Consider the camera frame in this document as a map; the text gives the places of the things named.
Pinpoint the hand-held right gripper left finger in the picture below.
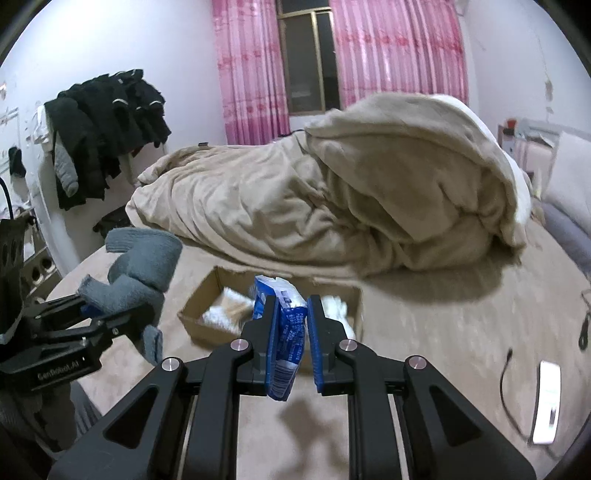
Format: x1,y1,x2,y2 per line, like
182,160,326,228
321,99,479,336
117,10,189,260
48,295,279,480

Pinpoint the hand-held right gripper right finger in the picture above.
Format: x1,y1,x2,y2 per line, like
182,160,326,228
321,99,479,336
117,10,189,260
307,295,537,480

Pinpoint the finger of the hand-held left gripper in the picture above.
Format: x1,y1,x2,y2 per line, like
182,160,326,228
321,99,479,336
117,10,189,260
44,302,157,344
25,294,95,320

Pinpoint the blue tissue packet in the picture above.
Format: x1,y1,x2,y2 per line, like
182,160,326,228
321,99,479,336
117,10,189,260
252,275,308,402

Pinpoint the grey knit glove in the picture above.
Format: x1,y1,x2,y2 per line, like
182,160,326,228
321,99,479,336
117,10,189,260
78,228,184,366

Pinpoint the cardboard box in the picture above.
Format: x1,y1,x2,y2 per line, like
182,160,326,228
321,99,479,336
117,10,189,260
177,266,364,371

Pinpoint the white cloth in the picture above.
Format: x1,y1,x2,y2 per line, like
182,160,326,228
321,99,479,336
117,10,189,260
318,295,360,343

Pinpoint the clear plastic packet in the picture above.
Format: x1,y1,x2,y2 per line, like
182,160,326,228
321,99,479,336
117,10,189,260
201,287,256,332

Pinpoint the grey garment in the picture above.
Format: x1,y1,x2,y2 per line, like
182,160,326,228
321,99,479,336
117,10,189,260
52,142,80,195

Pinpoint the beige blanket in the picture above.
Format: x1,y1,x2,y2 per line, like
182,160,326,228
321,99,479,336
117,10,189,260
125,92,533,278

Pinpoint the black sock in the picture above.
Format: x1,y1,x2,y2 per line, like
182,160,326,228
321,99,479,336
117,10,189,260
8,146,27,177

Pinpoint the pile of black clothes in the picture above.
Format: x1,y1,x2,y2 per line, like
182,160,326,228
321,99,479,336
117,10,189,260
44,69,172,212

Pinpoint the white phone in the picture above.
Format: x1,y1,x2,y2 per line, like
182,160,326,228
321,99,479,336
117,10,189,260
532,361,563,446

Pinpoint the pink curtain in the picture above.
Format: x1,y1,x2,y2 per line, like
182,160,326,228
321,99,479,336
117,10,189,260
211,0,291,145
329,0,470,110

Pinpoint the window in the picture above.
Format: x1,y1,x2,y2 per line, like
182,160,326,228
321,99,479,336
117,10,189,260
276,0,341,116

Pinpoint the grey pillow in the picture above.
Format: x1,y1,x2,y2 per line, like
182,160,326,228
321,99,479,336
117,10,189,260
539,131,591,278

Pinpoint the black cable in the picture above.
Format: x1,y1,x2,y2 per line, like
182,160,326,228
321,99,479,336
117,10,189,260
500,348,533,440

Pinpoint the black strap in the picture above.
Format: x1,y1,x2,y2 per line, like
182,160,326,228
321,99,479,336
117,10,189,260
578,288,591,350

